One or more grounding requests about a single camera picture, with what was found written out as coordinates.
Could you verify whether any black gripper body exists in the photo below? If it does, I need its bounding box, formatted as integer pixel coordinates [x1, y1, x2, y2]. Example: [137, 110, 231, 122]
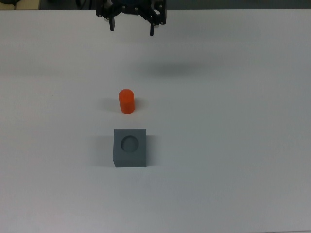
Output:
[112, 0, 156, 16]

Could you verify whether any orange cylinder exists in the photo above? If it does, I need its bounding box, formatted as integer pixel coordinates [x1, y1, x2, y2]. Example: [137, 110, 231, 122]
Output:
[118, 88, 136, 115]

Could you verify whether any grey block with round hole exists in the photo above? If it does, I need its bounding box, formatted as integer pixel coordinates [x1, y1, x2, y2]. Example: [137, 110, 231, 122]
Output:
[113, 128, 148, 168]

